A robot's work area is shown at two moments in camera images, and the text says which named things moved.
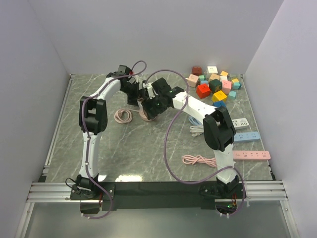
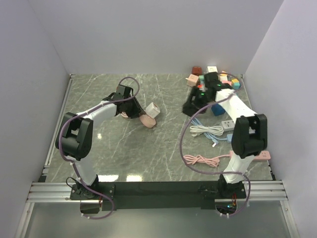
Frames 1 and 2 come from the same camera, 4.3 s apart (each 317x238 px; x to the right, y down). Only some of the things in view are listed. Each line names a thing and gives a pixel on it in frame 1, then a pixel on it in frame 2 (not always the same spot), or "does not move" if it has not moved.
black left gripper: (133, 99) -> (137, 111)
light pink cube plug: (192, 80) does not move
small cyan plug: (237, 86) does not move
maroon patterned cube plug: (197, 70) does not move
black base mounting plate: (168, 196) does not move
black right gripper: (148, 103) -> (196, 92)
